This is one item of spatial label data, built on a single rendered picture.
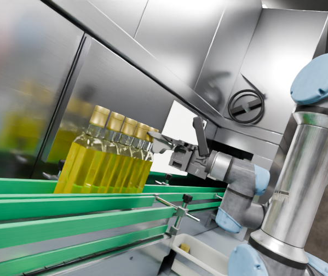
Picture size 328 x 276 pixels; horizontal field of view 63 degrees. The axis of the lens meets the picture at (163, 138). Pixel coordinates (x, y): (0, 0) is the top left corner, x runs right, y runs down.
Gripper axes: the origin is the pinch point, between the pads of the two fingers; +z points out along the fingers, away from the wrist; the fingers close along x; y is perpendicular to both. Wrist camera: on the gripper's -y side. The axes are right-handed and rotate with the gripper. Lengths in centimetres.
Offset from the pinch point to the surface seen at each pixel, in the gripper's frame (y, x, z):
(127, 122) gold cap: -0.1, -12.8, 3.7
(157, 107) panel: -9.5, 18.6, 7.4
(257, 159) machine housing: -7, 85, -39
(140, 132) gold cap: 1.3, -7.2, 1.2
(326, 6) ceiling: -162, 180, -57
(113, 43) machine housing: -19.4, -11.2, 16.7
